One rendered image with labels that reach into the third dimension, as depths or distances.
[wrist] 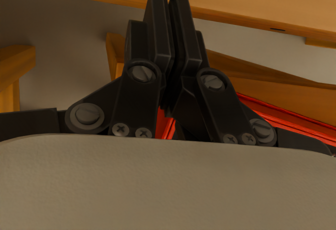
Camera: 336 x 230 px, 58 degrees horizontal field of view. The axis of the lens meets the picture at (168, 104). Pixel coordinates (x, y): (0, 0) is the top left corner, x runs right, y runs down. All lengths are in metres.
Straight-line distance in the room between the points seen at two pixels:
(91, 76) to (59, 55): 0.13
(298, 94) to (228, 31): 0.84
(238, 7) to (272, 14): 0.03
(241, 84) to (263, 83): 0.03
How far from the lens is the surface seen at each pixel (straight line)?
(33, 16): 1.14
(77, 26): 1.12
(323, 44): 1.30
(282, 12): 0.26
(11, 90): 0.94
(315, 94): 0.42
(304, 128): 0.27
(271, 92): 0.39
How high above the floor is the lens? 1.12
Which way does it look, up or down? 70 degrees down
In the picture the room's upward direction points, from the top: 142 degrees clockwise
